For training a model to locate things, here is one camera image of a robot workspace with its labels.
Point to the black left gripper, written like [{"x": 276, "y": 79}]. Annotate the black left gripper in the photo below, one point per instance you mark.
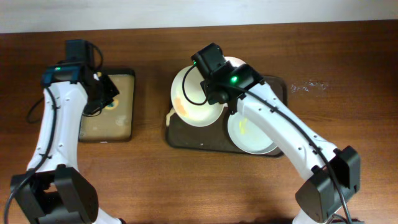
[{"x": 114, "y": 92}]

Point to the green and yellow sponge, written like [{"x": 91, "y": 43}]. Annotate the green and yellow sponge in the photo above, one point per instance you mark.
[{"x": 113, "y": 105}]

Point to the cream white plate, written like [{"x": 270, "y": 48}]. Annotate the cream white plate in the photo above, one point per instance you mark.
[{"x": 184, "y": 95}]

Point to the pink plate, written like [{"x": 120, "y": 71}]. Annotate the pink plate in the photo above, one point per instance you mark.
[{"x": 235, "y": 62}]

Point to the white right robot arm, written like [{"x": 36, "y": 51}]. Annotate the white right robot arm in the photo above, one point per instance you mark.
[{"x": 331, "y": 175}]

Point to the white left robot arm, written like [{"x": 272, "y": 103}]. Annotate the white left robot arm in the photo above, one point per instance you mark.
[{"x": 52, "y": 190}]

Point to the black tray with soapy water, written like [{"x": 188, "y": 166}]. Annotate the black tray with soapy water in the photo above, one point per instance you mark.
[{"x": 113, "y": 125}]

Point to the dark brown serving tray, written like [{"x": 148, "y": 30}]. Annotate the dark brown serving tray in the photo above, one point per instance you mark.
[{"x": 215, "y": 137}]

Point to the light grey plate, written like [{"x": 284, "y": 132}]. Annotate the light grey plate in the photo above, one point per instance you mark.
[{"x": 247, "y": 136}]

